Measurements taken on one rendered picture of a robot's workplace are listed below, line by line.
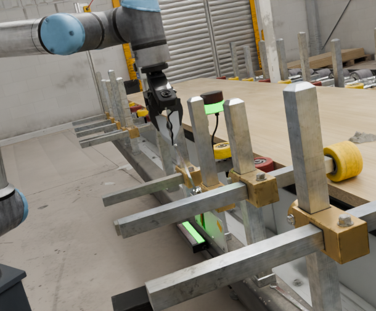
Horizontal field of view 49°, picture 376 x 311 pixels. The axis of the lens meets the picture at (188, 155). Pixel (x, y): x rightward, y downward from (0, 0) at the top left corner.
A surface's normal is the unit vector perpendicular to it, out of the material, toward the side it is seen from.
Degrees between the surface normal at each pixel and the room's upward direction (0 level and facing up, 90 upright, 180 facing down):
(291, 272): 0
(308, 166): 90
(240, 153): 90
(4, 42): 95
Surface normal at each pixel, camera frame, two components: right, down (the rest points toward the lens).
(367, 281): -0.93, 0.26
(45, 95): 0.41, 0.17
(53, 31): -0.34, 0.33
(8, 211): 0.81, 0.15
